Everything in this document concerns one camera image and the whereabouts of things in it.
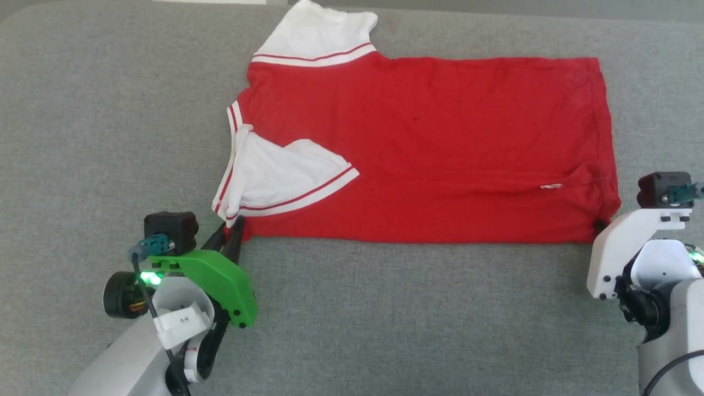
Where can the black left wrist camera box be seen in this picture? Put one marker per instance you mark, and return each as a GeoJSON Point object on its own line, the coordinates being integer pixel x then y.
{"type": "Point", "coordinates": [170, 228]}

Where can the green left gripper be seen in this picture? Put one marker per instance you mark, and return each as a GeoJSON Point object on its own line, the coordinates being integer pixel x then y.
{"type": "Point", "coordinates": [225, 280]}

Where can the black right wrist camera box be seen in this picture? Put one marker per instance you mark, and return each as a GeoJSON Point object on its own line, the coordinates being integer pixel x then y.
{"type": "Point", "coordinates": [657, 187]}

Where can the grey upholstered sofa surface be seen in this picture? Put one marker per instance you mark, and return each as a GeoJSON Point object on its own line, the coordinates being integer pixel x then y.
{"type": "Point", "coordinates": [385, 330]}

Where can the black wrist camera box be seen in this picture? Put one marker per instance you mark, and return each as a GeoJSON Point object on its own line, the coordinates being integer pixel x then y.
{"type": "Point", "coordinates": [657, 187]}
{"type": "Point", "coordinates": [170, 228]}

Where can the red and white t-shirt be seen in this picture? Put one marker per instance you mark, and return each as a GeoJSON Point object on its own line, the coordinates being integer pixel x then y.
{"type": "Point", "coordinates": [440, 143]}

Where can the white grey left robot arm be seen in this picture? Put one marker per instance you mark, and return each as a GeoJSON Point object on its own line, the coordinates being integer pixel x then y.
{"type": "Point", "coordinates": [132, 357]}

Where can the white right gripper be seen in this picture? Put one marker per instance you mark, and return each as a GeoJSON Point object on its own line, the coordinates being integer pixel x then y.
{"type": "Point", "coordinates": [610, 258]}

